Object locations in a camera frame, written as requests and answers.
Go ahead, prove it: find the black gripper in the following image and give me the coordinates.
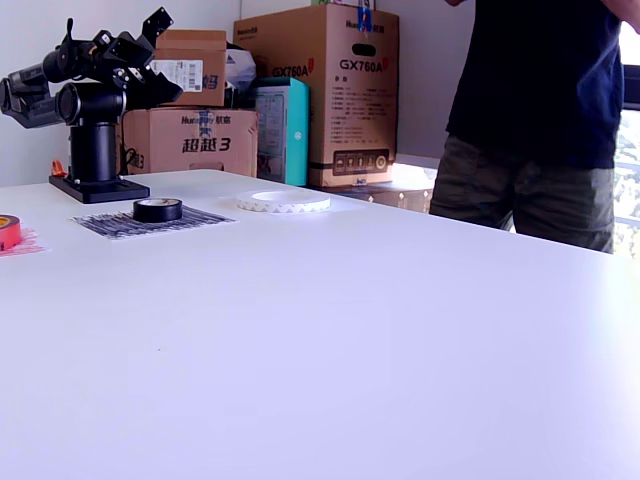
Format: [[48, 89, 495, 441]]
[[92, 29, 184, 108]]

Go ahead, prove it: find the black tape roll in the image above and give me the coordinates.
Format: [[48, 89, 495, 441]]
[[132, 198, 184, 224]]

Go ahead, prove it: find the white tape roll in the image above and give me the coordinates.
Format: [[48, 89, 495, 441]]
[[236, 190, 332, 217]]

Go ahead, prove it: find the red 3M tape roll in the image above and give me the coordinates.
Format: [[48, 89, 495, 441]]
[[0, 214, 22, 251]]

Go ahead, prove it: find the wide cardboard box blue print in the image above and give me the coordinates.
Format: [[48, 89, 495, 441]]
[[121, 107, 260, 179]]

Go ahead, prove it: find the small cardboard box white label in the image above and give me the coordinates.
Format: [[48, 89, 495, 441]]
[[149, 29, 228, 108]]

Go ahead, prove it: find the white bag triangle logo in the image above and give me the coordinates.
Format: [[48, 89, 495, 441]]
[[224, 47, 259, 84]]

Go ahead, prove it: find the black scribbled paper sheet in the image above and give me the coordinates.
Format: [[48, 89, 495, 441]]
[[69, 203, 240, 241]]

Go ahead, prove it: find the teal box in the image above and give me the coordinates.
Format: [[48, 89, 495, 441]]
[[254, 77, 310, 187]]

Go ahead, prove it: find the red scribbled paper sheet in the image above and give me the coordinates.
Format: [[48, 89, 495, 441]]
[[0, 227, 53, 259]]

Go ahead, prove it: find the tall GX760A cardboard box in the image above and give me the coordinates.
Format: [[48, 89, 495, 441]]
[[233, 3, 400, 189]]

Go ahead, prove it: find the dark printed box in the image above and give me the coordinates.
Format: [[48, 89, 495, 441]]
[[349, 180, 437, 215]]

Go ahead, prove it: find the grey roller blind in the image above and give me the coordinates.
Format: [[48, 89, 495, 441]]
[[372, 0, 476, 160]]

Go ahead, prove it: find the person in dark shirt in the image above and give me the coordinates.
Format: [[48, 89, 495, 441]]
[[428, 0, 626, 254]]

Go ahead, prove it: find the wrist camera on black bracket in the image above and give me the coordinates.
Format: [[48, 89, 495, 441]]
[[138, 6, 176, 51]]

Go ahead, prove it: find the black base cable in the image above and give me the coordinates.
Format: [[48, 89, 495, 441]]
[[117, 144, 146, 176]]

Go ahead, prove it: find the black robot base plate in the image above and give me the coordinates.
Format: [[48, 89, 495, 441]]
[[48, 173, 151, 205]]

